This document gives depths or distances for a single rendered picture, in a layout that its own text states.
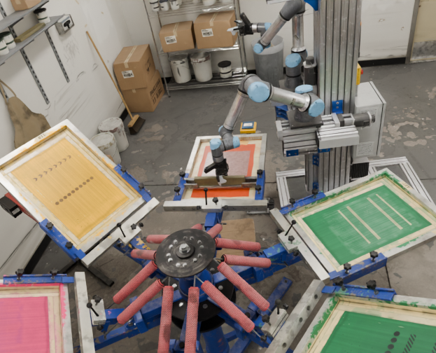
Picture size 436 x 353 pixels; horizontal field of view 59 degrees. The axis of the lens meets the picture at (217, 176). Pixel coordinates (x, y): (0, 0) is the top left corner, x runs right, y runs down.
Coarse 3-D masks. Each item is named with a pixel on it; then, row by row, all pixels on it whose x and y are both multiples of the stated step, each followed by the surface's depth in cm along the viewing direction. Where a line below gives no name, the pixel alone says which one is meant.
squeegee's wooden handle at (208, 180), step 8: (200, 176) 269; (208, 176) 267; (224, 176) 265; (232, 176) 263; (240, 176) 262; (200, 184) 271; (208, 184) 270; (216, 184) 269; (224, 184) 267; (232, 184) 266; (240, 184) 265
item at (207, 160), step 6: (204, 150) 311; (210, 150) 309; (228, 150) 305; (204, 156) 304; (210, 156) 303; (204, 162) 298; (210, 162) 297; (198, 174) 288; (204, 174) 287; (210, 174) 286; (192, 192) 274; (198, 192) 273; (204, 192) 272; (210, 192) 271; (216, 192) 270
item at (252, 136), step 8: (208, 136) 319; (216, 136) 317; (240, 136) 311; (248, 136) 309; (256, 136) 308; (264, 136) 306; (264, 144) 297; (192, 152) 305; (264, 152) 290; (192, 160) 296; (264, 160) 282; (192, 168) 294; (264, 168) 279; (184, 192) 272; (184, 200) 263; (192, 200) 262; (200, 200) 260
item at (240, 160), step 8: (240, 144) 309; (248, 144) 307; (232, 152) 302; (240, 152) 301; (248, 152) 299; (232, 160) 294; (240, 160) 292; (248, 160) 291; (232, 168) 287; (240, 168) 285; (248, 168) 284; (224, 192) 268; (232, 192) 267; (240, 192) 266; (248, 192) 264
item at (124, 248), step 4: (120, 244) 250; (116, 248) 253; (120, 248) 248; (124, 248) 247; (124, 252) 248; (128, 256) 247; (136, 260) 240; (140, 260) 238; (140, 264) 241; (156, 276) 231; (160, 276) 226; (164, 276) 225; (164, 280) 226
